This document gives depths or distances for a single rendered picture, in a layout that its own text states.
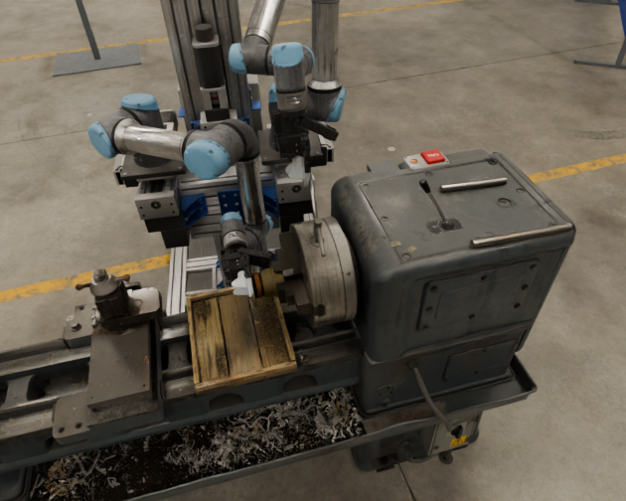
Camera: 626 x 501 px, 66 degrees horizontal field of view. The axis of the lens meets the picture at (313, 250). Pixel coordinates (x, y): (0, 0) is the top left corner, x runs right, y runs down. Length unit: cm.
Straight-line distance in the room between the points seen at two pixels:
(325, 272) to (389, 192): 33
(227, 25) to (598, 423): 229
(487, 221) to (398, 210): 24
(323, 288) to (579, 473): 158
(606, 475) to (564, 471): 17
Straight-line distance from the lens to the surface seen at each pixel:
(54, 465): 190
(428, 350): 157
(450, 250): 131
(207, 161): 140
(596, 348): 294
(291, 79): 124
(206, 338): 159
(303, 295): 136
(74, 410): 156
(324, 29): 165
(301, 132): 129
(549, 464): 250
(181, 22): 183
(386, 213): 139
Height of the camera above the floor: 213
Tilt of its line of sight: 44 degrees down
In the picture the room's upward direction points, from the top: 2 degrees counter-clockwise
